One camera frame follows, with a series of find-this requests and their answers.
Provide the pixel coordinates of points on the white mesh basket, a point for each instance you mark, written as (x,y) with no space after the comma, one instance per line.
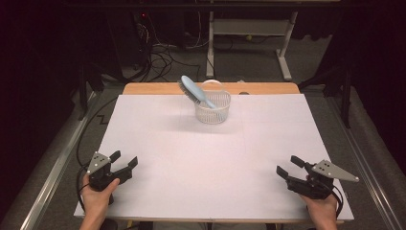
(214,115)

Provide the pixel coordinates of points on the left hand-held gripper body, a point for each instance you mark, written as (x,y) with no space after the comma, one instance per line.
(99,164)

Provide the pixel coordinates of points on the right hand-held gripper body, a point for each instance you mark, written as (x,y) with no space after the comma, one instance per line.
(328,171)

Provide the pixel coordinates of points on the person's left hand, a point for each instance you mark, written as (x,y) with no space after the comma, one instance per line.
(95,204)

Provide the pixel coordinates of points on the person's right hand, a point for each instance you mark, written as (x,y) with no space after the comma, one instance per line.
(322,214)

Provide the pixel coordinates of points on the light blue hairbrush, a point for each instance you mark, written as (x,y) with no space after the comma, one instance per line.
(194,89)

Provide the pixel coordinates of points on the aluminium floor rail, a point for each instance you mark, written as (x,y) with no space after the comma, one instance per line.
(57,166)
(367,166)

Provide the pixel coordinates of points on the black computer tower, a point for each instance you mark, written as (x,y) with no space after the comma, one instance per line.
(127,38)

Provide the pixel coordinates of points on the black metal stand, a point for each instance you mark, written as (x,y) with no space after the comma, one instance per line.
(95,76)
(341,83)

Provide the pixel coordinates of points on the white table cover sheet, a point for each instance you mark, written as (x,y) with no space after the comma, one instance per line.
(191,166)

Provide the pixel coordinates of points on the small yellow-green ball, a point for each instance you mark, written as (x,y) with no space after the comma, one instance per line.
(249,37)

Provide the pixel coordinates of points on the white metal table frame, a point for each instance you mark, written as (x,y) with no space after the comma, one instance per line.
(252,27)

